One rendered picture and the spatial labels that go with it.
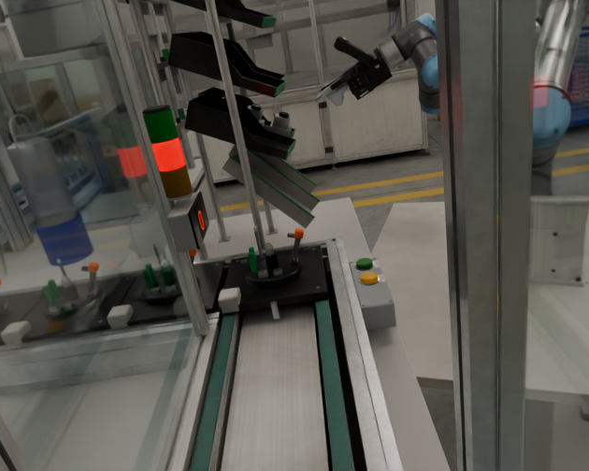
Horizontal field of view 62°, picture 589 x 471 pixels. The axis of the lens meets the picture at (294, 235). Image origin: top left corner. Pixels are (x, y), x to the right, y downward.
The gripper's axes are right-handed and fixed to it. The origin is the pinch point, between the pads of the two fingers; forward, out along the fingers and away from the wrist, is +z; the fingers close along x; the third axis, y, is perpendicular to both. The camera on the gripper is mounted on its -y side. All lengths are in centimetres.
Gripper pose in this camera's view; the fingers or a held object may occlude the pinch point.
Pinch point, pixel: (318, 93)
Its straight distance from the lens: 144.1
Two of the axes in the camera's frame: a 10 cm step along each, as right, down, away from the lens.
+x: 1.4, -4.2, 9.0
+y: 5.7, 7.8, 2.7
